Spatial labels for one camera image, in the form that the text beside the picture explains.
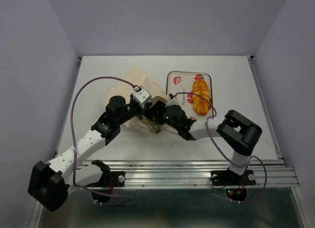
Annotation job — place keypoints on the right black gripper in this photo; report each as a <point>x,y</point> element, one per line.
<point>159,107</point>

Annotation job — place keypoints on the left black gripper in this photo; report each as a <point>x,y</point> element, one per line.
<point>141,111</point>

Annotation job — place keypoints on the metal tongs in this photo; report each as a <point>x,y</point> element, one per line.
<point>155,127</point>

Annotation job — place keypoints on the beige paper bag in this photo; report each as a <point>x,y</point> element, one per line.
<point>150,91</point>

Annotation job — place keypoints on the fake twisted bread loaf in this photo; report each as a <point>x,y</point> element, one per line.
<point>201,97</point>

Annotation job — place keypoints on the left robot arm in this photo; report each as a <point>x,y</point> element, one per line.
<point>48,182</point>

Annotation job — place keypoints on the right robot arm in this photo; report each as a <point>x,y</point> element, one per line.
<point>240,133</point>

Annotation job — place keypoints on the strawberry print tray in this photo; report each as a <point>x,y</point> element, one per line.
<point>179,81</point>

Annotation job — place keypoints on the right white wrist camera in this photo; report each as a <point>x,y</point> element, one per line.
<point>173,100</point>

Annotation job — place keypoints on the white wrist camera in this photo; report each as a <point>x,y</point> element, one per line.
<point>173,100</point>
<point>141,96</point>

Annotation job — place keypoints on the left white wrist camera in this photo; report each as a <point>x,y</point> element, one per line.
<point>141,96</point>

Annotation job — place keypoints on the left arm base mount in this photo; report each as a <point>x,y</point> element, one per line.
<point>109,179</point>

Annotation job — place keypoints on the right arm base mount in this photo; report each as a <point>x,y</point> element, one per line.
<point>234,185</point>

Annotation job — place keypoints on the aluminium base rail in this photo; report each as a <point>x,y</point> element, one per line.
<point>190,174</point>

